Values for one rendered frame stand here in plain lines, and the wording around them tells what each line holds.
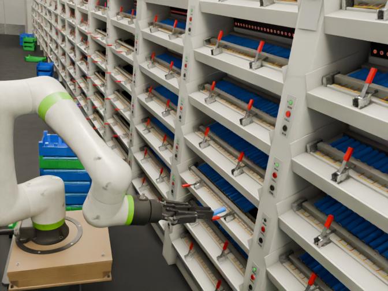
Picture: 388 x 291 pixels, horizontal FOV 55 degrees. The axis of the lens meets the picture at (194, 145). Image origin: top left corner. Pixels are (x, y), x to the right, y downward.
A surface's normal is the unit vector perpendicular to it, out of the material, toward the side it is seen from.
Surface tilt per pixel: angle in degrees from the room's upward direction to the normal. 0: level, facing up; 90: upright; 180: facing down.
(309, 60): 90
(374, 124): 111
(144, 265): 0
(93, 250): 2
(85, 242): 2
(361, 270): 21
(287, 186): 90
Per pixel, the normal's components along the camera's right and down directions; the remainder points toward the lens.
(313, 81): 0.44, 0.37
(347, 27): -0.87, 0.40
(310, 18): -0.89, 0.06
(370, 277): -0.22, -0.84
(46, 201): 0.70, 0.29
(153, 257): 0.11, -0.93
